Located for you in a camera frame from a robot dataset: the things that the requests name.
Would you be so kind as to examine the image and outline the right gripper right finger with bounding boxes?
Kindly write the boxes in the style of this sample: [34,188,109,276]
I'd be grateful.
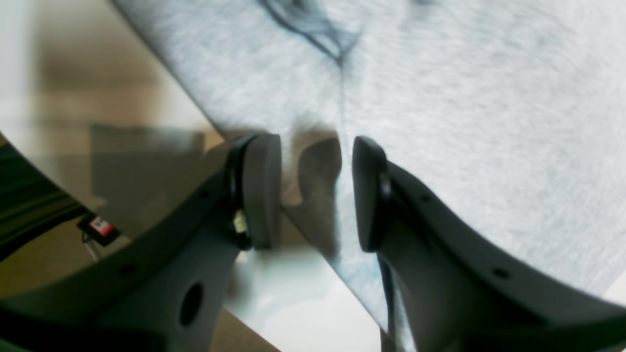
[352,136,626,352]

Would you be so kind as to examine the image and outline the black red-labelled device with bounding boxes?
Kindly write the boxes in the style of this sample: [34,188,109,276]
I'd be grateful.
[77,213,121,247]

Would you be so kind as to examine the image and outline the grey T-shirt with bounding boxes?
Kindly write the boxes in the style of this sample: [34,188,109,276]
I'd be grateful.
[112,0,626,352]

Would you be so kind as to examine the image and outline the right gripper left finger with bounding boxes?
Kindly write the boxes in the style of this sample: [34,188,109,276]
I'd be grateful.
[1,133,282,352]

